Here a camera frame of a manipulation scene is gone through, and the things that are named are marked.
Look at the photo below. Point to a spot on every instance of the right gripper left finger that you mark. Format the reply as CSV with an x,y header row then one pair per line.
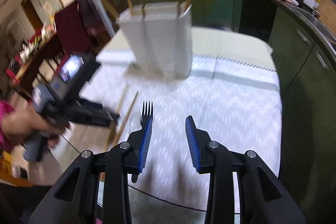
x,y
139,141

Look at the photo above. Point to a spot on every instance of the white patterned tablecloth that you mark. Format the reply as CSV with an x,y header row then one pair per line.
x,y
232,92

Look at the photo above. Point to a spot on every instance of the wooden cutting board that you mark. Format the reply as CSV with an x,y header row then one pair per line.
x,y
327,11

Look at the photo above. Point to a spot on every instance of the long wooden chopstick right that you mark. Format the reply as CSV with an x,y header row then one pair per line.
x,y
123,124

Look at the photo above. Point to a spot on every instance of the green kitchen cabinets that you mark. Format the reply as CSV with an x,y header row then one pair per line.
x,y
304,59

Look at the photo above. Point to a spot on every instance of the red dining chair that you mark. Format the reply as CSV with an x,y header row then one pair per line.
x,y
71,31

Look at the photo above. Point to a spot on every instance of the black plastic fork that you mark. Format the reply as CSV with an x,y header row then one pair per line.
x,y
147,111

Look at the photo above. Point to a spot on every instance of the white plastic utensil holder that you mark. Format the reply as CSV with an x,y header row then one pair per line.
x,y
159,35

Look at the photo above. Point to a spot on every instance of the person's left hand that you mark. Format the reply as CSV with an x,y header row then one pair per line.
x,y
18,125

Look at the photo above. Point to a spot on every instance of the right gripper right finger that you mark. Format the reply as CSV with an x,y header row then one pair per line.
x,y
201,147

